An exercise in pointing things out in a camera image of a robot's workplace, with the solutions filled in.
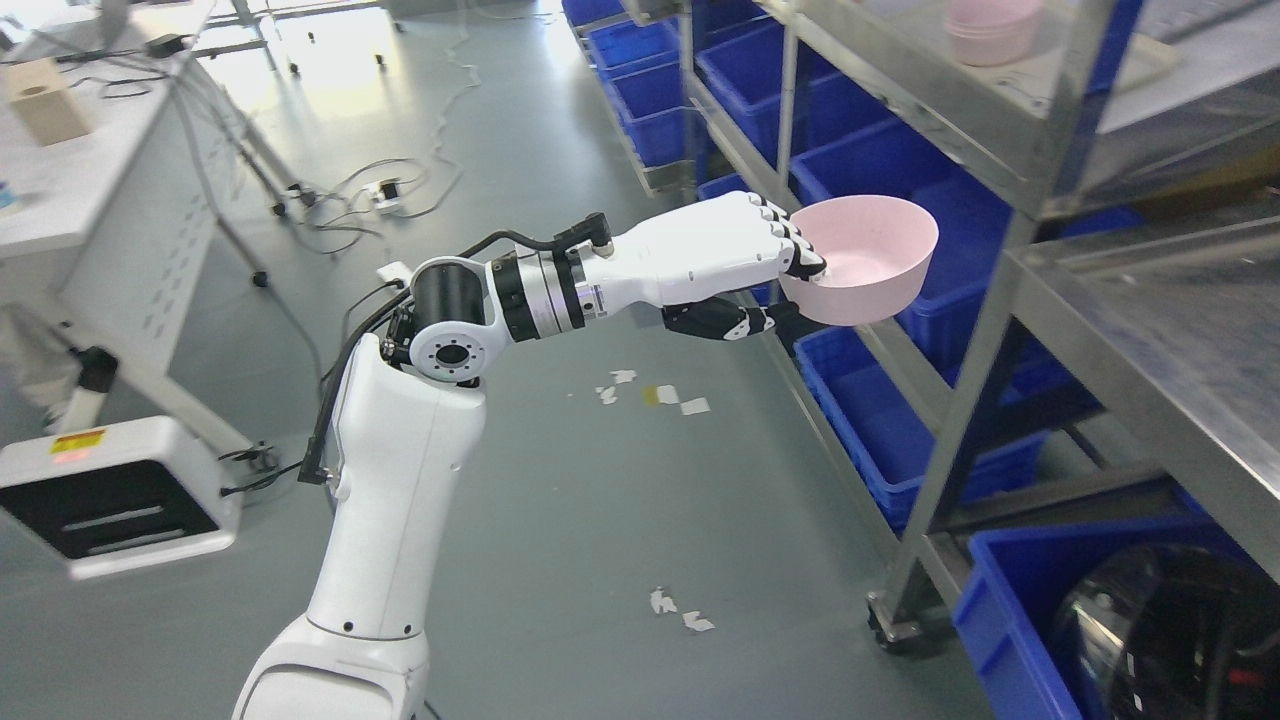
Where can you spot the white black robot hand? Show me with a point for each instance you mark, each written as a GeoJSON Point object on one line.
{"type": "Point", "coordinates": [685, 262]}

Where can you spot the pink ikea bowl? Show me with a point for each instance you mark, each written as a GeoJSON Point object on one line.
{"type": "Point", "coordinates": [877, 249]}

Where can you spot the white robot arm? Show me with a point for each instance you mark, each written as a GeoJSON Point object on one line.
{"type": "Point", "coordinates": [399, 419]}

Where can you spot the blue bin under arm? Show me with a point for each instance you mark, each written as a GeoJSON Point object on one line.
{"type": "Point", "coordinates": [1157, 618]}

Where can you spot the steel rack shelf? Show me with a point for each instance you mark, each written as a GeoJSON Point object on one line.
{"type": "Point", "coordinates": [1185, 133]}

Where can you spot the steel table shelf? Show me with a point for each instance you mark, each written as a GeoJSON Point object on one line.
{"type": "Point", "coordinates": [1174, 330]}

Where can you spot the white power strip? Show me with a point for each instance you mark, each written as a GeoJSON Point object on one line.
{"type": "Point", "coordinates": [385, 195]}

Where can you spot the cream bear tray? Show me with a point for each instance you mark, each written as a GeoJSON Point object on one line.
{"type": "Point", "coordinates": [1032, 83]}

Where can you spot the white desk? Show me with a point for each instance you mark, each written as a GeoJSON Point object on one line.
{"type": "Point", "coordinates": [109, 232]}

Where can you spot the white box device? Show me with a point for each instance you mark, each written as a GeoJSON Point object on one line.
{"type": "Point", "coordinates": [123, 497]}

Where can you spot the wooden block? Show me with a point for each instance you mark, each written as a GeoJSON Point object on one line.
{"type": "Point", "coordinates": [44, 102]}

